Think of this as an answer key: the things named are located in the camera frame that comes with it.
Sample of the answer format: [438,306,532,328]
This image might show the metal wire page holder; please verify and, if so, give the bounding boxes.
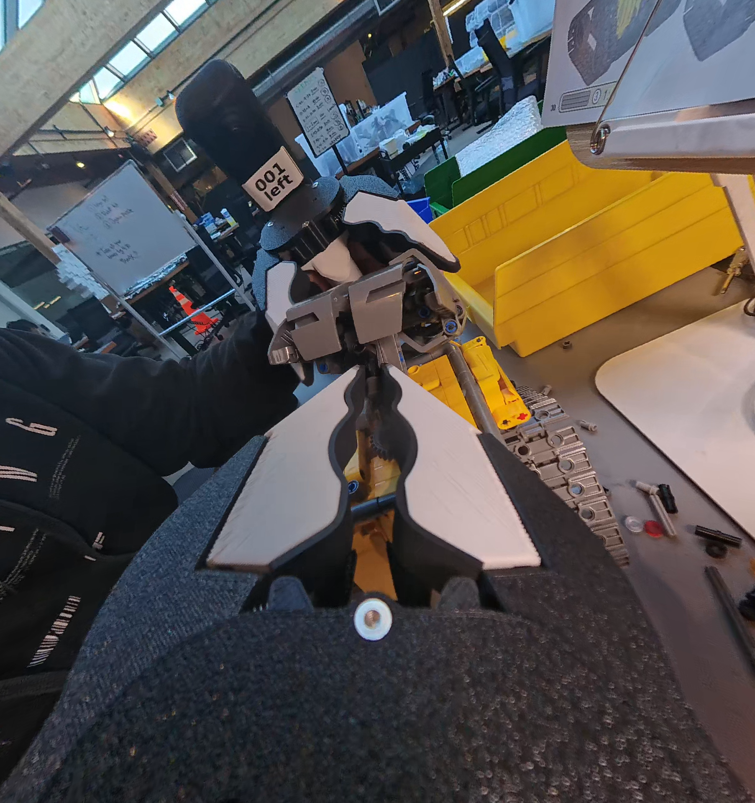
[589,0,667,154]

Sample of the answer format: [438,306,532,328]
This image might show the black axle rod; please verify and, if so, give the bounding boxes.
[704,565,755,687]

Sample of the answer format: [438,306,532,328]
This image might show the dark background table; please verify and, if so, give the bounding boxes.
[434,38,560,120]

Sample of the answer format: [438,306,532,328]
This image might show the green plastic bin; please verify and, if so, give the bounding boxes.
[424,126,566,212]

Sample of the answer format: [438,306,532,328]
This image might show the white book stand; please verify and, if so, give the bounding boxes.
[566,95,755,559]

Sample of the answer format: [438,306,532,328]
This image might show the paper sign on stand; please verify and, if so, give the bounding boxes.
[286,67,351,158]

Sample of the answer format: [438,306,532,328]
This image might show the cluttered background table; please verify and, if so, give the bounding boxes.
[296,95,451,183]

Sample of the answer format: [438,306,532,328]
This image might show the instruction booklet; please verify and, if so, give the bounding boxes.
[543,0,755,129]

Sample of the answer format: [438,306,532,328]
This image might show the yellow plastic bin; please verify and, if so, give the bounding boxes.
[430,138,745,358]

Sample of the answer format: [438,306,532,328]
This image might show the scattered small brick parts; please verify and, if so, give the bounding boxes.
[535,383,755,628]

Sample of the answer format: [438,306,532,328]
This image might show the yellow grey brick robot model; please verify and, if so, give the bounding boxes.
[267,258,632,601]

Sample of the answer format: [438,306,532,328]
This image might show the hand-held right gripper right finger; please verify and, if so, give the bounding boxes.
[384,364,544,603]

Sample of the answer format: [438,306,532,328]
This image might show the white storage box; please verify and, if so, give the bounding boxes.
[466,0,556,49]

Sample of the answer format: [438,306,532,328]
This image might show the whiteboard on stand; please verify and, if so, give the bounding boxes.
[49,160,246,365]

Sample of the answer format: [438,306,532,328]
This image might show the grey desk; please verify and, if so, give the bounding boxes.
[164,270,755,803]

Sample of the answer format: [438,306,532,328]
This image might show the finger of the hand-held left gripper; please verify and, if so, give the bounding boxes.
[340,189,463,274]
[262,258,318,386]

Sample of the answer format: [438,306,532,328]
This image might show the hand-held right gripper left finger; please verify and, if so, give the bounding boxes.
[205,367,359,603]

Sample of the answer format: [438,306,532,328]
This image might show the orange traffic cone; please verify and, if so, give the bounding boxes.
[167,285,221,340]

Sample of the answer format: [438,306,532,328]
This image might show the black office chair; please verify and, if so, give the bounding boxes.
[476,19,529,114]

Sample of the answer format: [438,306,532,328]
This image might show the clear plastic bag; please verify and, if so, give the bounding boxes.
[456,95,544,176]

